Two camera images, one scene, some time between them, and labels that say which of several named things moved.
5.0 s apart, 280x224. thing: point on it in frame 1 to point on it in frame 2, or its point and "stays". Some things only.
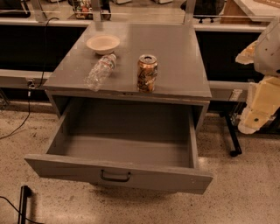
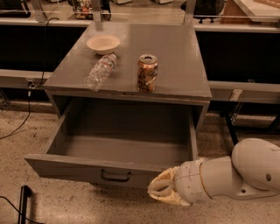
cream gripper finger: [251, 121] to [165, 178]
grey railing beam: [23, 79] stays
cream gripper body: [269, 55] to [189, 182]
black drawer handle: [115, 179] stays
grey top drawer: [139, 146] stays
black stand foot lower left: [23, 204] stays
